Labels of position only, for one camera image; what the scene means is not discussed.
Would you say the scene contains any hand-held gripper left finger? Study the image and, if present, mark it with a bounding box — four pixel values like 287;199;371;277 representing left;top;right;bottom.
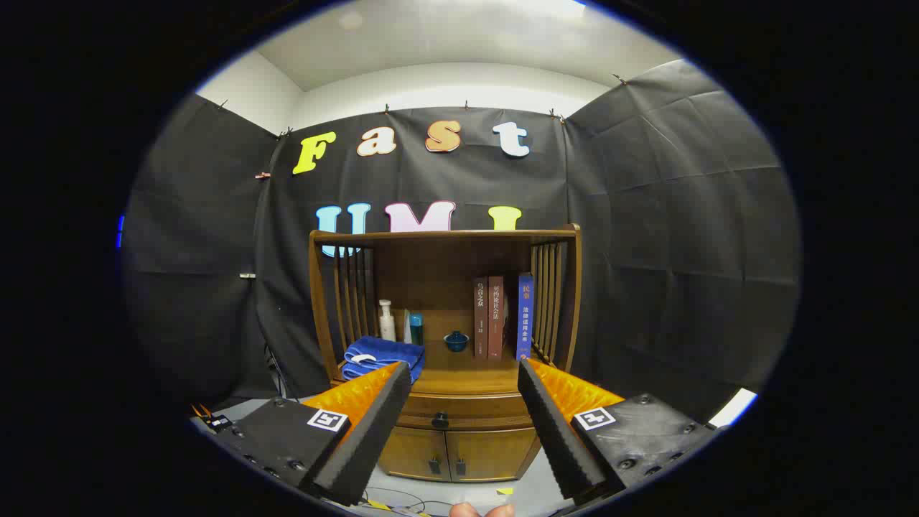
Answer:
215;360;414;507

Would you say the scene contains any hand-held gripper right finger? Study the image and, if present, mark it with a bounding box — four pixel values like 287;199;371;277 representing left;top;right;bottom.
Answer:
517;358;719;503

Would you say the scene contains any wooden drawer with black knob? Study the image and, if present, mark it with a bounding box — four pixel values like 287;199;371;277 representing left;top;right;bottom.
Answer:
397;391;538;432

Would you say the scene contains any wooden cabinet door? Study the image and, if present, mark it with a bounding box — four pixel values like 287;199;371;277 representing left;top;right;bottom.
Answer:
378;427;449;482
447;428;541;482

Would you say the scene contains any wooden countertop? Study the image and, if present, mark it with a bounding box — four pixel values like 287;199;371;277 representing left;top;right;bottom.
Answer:
330;337;568;396

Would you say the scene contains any brown wooden cabinet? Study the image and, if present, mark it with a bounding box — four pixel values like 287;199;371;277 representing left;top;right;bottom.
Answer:
309;223;582;483

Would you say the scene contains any blue folded towel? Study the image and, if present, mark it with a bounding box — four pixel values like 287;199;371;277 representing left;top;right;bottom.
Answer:
341;335;426;383

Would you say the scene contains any blue book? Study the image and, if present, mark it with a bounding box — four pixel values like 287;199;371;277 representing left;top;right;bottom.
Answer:
516;273;535;361

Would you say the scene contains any thin floor cable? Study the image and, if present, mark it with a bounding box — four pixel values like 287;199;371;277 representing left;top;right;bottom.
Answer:
363;487;439;516

